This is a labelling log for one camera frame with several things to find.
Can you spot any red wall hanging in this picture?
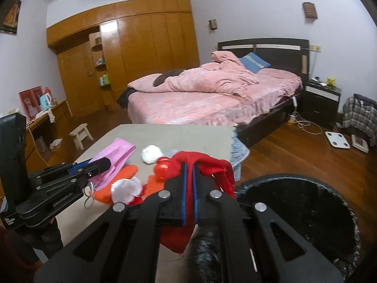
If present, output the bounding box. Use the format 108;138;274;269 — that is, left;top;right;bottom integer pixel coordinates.
0;0;22;34

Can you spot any white paper ball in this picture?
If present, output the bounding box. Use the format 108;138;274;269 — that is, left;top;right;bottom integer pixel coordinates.
142;145;163;164

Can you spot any pink paper bag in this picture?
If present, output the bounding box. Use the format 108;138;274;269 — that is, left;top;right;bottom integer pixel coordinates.
84;137;136;208

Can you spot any orange cloth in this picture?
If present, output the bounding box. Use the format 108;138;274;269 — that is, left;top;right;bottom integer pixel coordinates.
94;164;139;204
147;175;166;196

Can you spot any blue pillow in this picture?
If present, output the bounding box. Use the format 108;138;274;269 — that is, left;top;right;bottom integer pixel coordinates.
239;52;271;74

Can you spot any red knit cloth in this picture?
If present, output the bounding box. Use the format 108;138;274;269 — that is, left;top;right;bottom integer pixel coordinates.
160;151;236;254

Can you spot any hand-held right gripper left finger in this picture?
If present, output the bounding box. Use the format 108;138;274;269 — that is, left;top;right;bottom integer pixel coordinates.
34;162;188;283

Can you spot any white red bathroom scale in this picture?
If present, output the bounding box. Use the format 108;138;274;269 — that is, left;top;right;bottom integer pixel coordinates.
350;134;369;153

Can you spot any pink duvet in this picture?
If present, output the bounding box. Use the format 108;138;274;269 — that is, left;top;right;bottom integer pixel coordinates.
127;51;260;98

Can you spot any brown cushion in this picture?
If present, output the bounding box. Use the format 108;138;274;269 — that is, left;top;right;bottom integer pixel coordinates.
154;69;185;88

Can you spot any black round bin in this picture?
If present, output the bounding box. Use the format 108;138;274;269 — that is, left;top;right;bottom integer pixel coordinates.
185;173;364;283

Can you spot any wooden wardrobe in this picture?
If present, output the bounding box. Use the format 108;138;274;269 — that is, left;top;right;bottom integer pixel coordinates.
46;0;201;117

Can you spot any red box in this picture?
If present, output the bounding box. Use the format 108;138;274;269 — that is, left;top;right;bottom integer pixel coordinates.
19;86;42;121

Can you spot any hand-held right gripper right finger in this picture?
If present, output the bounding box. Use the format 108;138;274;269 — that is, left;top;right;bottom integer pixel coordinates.
193;165;345;283

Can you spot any small wooden stool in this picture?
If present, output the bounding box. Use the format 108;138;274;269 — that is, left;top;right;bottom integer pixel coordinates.
69;123;94;150

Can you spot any red plastic ball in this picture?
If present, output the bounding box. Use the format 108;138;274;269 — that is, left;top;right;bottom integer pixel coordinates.
154;157;172;181

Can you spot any dark wooden bed frame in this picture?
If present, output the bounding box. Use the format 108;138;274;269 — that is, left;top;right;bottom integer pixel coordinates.
217;38;310;149

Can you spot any blue fringed table cover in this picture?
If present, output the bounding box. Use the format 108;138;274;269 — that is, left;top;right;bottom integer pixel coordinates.
230;127;251;181

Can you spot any black white nightstand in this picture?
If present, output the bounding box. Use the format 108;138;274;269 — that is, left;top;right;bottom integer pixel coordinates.
300;79;342;131

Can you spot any blue kettle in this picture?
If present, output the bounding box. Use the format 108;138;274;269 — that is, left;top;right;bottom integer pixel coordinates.
39;93;54;111

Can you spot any black clothing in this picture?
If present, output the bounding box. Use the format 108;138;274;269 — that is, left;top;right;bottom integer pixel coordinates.
116;88;139;109

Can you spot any person's left forearm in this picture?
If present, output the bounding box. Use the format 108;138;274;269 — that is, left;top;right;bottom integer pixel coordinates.
0;218;64;283

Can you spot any wooden desk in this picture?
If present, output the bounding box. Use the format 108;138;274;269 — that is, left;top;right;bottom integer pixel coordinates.
25;100;73;166

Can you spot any white tissue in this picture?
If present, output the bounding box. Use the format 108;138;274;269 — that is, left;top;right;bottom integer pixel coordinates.
111;177;143;204

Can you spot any large wall lamp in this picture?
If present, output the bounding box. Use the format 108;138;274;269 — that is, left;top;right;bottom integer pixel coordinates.
302;2;319;21

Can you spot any pink bed sheet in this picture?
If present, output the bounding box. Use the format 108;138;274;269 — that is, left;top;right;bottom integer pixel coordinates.
127;68;303;126

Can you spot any plaid cloth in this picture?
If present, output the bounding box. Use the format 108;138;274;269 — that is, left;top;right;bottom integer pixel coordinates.
342;94;377;147

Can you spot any white floor cable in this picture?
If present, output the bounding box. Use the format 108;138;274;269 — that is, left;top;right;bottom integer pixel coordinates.
288;112;324;135

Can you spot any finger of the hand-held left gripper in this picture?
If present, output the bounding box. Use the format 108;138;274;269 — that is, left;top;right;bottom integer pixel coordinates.
29;159;92;185
16;157;112;225

